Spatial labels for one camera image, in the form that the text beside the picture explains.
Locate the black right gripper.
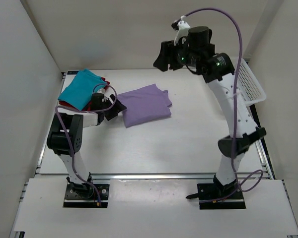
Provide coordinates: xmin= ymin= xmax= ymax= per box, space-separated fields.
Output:
xmin=155 ymin=39 xmax=199 ymax=73

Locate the lilac t shirt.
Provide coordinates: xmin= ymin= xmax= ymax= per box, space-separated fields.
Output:
xmin=118 ymin=84 xmax=172 ymax=128

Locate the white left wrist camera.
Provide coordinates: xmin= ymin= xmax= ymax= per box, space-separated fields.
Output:
xmin=97 ymin=88 xmax=106 ymax=95

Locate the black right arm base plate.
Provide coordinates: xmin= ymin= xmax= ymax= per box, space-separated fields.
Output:
xmin=186 ymin=180 xmax=246 ymax=210

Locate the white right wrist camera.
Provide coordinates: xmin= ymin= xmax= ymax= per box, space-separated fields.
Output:
xmin=171 ymin=15 xmax=191 ymax=46

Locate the blue label sticker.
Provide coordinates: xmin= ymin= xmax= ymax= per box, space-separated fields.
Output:
xmin=67 ymin=70 xmax=79 ymax=75

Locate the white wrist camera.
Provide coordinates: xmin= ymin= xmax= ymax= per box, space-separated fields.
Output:
xmin=97 ymin=88 xmax=106 ymax=95
xmin=171 ymin=15 xmax=191 ymax=46

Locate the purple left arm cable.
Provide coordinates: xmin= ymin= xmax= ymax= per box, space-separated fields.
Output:
xmin=54 ymin=84 xmax=118 ymax=203

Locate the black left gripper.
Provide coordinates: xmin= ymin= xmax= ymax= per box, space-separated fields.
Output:
xmin=101 ymin=94 xmax=127 ymax=120

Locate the teal t shirt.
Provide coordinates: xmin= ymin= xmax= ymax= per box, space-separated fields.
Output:
xmin=58 ymin=69 xmax=110 ymax=111

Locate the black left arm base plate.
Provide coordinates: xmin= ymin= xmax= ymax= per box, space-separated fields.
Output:
xmin=63 ymin=181 xmax=110 ymax=208

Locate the white plastic basket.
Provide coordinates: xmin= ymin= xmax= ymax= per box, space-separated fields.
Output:
xmin=237 ymin=59 xmax=267 ymax=107

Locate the aluminium table rail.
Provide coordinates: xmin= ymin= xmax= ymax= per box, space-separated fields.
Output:
xmin=92 ymin=173 xmax=215 ymax=180

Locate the red t shirt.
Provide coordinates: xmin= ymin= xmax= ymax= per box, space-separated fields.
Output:
xmin=58 ymin=75 xmax=108 ymax=111

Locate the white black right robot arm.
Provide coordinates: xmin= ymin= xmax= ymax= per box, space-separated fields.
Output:
xmin=153 ymin=24 xmax=266 ymax=203

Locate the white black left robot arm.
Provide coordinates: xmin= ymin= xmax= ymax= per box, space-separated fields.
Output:
xmin=47 ymin=93 xmax=127 ymax=200

